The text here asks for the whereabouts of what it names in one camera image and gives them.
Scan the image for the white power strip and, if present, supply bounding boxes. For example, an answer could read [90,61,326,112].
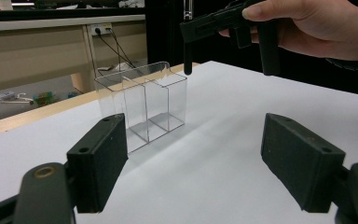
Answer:
[89,22,114,36]

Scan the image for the beige wooden desk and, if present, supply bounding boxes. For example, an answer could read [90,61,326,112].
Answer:
[0,13,147,95]

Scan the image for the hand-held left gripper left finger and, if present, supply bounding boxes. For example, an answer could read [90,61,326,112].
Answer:
[66,113,130,215]

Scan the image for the dark wrist strap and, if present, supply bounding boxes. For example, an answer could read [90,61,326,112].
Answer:
[324,57,358,73]

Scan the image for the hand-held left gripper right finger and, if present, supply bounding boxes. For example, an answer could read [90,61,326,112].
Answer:
[260,112,347,214]

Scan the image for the clear acrylic organizer box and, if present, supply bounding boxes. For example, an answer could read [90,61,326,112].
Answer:
[93,61,188,154]

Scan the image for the black power cable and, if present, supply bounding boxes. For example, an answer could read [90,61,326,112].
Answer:
[96,28,136,69]

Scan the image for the black makeup brush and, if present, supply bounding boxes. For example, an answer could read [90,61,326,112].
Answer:
[182,0,195,77]

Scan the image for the colourful small object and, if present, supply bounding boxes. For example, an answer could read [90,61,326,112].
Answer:
[32,91,56,107]

